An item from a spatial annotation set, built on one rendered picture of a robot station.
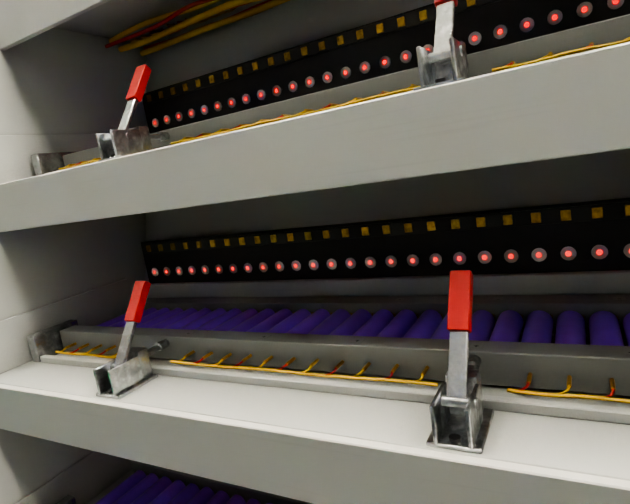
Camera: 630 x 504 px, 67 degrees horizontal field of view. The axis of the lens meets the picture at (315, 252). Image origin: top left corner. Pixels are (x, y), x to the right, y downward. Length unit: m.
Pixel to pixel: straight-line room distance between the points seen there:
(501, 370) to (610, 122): 0.15
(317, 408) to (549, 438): 0.13
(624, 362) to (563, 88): 0.15
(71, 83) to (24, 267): 0.22
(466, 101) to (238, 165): 0.15
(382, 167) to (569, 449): 0.17
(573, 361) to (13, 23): 0.56
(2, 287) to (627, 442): 0.53
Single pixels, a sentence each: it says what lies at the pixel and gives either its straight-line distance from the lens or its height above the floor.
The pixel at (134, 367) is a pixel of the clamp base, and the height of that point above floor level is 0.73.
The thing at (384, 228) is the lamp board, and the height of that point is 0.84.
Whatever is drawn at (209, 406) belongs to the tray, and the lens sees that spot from 0.35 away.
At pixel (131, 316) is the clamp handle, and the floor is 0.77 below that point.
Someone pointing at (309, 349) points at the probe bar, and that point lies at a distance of 0.36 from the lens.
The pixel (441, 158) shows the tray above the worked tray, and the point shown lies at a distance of 0.27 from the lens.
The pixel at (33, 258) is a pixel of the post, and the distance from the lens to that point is 0.59.
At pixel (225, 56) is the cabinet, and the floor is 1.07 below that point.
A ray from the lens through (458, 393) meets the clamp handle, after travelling 0.27.
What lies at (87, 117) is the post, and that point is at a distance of 0.65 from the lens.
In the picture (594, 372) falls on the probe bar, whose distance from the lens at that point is 0.31.
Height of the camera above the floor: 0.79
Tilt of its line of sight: 4 degrees up
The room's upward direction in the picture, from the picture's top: 1 degrees counter-clockwise
